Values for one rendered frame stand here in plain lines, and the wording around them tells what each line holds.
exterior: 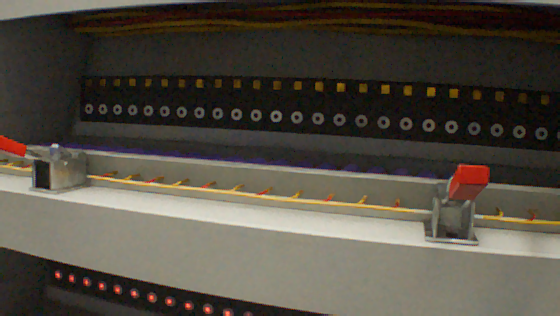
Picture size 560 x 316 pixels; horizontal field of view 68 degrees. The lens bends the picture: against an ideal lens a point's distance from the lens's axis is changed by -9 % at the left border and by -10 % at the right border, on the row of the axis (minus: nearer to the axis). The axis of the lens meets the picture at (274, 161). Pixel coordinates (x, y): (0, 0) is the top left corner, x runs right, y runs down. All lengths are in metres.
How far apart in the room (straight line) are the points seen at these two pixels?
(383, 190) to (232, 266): 0.10
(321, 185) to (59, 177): 0.18
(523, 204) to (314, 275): 0.13
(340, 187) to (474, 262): 0.10
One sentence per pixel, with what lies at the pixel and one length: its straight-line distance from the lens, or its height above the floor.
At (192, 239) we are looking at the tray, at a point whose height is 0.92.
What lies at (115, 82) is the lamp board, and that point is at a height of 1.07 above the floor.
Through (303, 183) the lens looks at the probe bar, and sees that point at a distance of 0.30.
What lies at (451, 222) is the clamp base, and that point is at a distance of 0.27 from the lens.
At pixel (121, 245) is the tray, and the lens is 0.30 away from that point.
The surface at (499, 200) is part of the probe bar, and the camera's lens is 0.29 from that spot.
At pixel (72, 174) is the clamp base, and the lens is 0.35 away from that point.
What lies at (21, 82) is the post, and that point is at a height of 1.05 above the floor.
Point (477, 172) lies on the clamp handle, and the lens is 0.19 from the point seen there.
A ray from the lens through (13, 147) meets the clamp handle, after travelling 0.31.
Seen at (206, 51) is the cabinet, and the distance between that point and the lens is 0.54.
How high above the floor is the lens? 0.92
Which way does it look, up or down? 10 degrees up
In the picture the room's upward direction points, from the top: 8 degrees clockwise
